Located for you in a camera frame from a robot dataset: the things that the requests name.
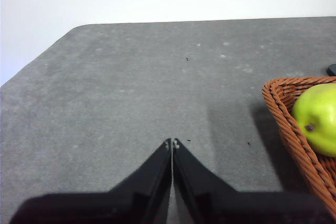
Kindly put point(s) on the black flat tray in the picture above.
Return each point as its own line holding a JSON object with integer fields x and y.
{"x": 332, "y": 69}

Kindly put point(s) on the brown wicker basket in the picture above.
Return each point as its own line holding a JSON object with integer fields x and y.
{"x": 294, "y": 134}

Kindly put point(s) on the green apple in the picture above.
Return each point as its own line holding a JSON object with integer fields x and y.
{"x": 320, "y": 113}

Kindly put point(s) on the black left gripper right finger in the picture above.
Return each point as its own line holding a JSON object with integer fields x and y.
{"x": 231, "y": 208}

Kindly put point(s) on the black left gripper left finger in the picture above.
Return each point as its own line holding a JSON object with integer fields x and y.
{"x": 118, "y": 205}

